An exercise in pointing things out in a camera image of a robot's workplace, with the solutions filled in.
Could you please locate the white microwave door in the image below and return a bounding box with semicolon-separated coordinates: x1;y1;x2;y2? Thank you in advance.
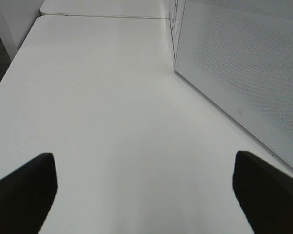
171;0;293;167

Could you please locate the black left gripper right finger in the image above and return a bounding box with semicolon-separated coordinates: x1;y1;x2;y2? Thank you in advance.
232;151;293;234

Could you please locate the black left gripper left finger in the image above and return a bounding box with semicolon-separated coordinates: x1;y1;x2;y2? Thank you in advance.
0;153;58;234

